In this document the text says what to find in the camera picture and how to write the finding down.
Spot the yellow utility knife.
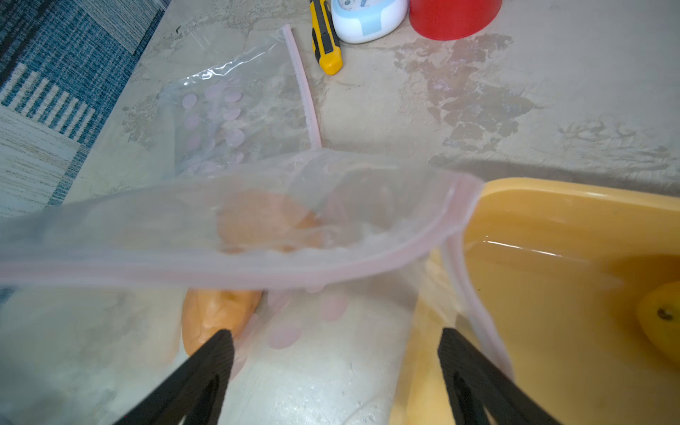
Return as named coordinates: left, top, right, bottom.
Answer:
left=309, top=0, right=344, bottom=75

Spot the orange potato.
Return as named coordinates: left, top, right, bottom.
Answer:
left=182, top=191, right=324, bottom=355

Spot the red ribbed pen cup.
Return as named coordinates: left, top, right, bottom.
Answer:
left=409, top=0, right=503, bottom=41

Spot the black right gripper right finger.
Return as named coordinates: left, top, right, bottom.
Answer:
left=437, top=328, right=559, bottom=425

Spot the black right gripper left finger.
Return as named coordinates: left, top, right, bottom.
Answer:
left=117, top=329, right=235, bottom=424

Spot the clear zipper bag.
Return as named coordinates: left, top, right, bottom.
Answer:
left=1, top=149, right=515, bottom=424
left=152, top=26, right=322, bottom=177

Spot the white round clock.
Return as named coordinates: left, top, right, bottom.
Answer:
left=330, top=0, right=409, bottom=44

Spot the yellow lemon-like potato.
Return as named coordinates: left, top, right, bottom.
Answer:
left=636, top=282, right=679, bottom=364

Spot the yellow plastic tray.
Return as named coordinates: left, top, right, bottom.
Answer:
left=390, top=177, right=680, bottom=425

